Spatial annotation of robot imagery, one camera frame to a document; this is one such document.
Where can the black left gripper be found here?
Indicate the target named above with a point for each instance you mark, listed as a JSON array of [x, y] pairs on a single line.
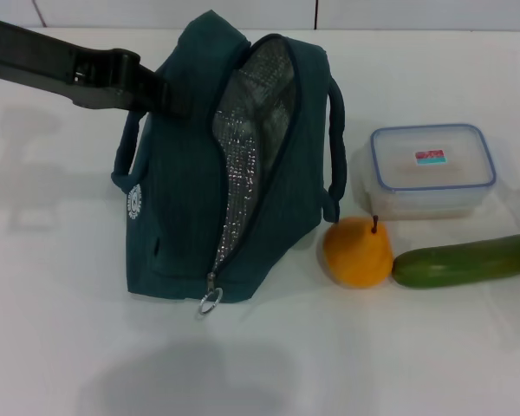
[[39, 56]]

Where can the dark teal insulated lunch bag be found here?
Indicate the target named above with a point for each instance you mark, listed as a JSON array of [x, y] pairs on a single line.
[[177, 195]]

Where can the orange pear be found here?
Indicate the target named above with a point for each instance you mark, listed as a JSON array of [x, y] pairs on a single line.
[[355, 260]]

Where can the clear blue-rimmed food container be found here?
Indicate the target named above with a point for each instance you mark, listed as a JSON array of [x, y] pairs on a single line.
[[429, 182]]

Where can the green cucumber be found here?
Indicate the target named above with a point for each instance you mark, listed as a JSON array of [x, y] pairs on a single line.
[[468, 262]]

